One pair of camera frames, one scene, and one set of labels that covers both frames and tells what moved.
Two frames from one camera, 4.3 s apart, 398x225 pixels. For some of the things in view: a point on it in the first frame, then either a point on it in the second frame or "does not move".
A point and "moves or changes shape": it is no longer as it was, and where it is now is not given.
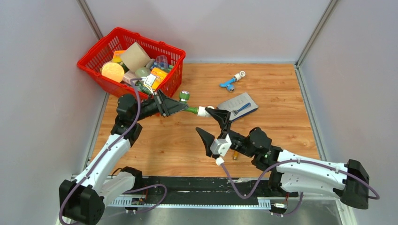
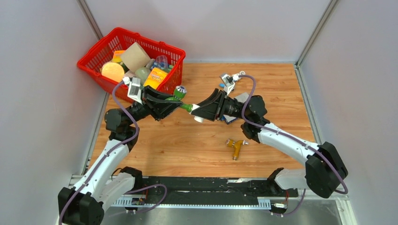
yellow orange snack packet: [160, 73] does not move
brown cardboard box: [134, 57] does not move
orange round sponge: [113, 71] does not move
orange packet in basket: [117, 56] does not move
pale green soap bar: [142, 71] does not move
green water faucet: [184, 96] moves or changes shape
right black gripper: [223, 117] to [211, 111]
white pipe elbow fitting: [202, 112] moves or changes shape
